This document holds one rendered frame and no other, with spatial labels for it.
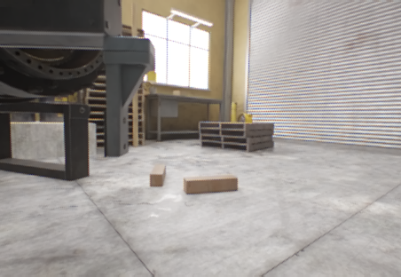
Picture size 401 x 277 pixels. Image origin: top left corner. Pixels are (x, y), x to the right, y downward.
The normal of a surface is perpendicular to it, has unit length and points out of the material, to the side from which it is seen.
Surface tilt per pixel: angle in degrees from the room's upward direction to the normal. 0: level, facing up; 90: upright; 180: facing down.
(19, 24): 90
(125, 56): 90
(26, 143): 90
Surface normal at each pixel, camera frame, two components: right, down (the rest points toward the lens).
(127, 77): 0.03, 0.08
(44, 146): 0.61, 0.08
